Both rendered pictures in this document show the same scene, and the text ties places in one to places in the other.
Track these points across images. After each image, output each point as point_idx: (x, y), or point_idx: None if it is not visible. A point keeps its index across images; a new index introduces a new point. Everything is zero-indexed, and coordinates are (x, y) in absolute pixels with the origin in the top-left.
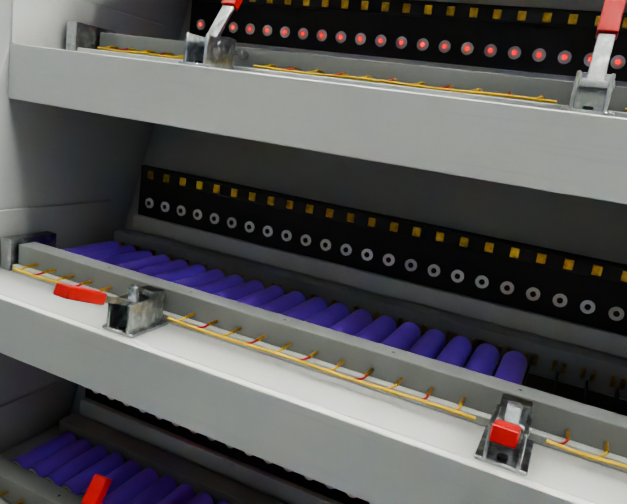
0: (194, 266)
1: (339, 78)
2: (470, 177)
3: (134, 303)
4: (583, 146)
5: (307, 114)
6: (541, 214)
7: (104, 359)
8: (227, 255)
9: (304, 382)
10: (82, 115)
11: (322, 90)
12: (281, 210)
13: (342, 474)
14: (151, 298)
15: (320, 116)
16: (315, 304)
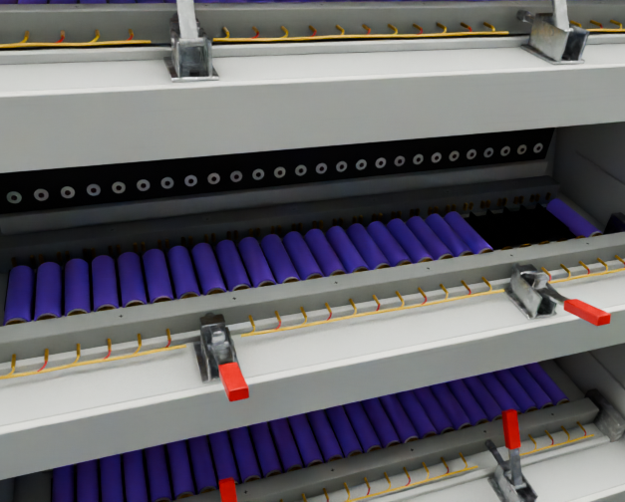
0: (156, 255)
1: (328, 44)
2: (494, 131)
3: (232, 348)
4: (571, 92)
5: (354, 112)
6: None
7: (222, 406)
8: (154, 220)
9: (391, 327)
10: None
11: (369, 87)
12: (202, 156)
13: (451, 373)
14: (227, 331)
15: (368, 111)
16: (303, 242)
